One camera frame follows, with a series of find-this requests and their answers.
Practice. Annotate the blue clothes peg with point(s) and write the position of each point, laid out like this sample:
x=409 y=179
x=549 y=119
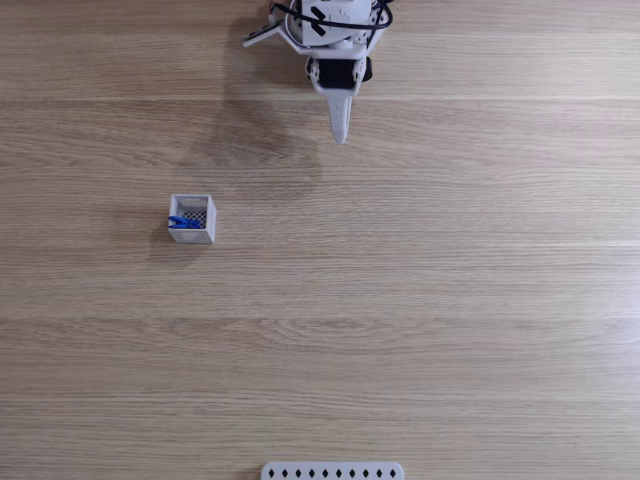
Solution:
x=182 y=222

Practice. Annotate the small white mesh crate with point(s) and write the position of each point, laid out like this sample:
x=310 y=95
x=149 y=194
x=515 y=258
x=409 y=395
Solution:
x=192 y=236

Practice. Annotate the white strip with diamond holes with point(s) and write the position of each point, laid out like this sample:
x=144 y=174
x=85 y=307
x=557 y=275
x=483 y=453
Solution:
x=331 y=472

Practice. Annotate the flat grey bracket plate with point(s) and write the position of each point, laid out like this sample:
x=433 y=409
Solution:
x=262 y=36

